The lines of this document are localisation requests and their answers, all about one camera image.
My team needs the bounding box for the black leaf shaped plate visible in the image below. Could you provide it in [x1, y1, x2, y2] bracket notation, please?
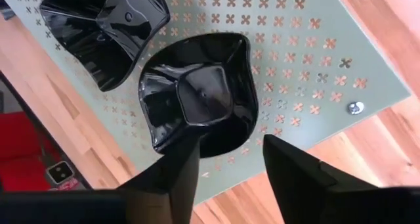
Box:
[137, 32, 260, 159]

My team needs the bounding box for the black wavy square plate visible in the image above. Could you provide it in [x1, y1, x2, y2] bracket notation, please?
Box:
[39, 0, 171, 93]

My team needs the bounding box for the red object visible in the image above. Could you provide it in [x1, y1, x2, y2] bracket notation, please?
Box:
[0, 111, 81, 192]

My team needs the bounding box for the green perforated metal stand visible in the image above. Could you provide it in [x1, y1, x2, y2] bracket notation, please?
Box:
[0, 0, 411, 205]

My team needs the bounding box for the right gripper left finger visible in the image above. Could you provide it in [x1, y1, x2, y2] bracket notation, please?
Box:
[0, 131, 201, 224]

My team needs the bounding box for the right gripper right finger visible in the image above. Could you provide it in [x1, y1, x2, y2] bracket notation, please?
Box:
[262, 133, 420, 224]

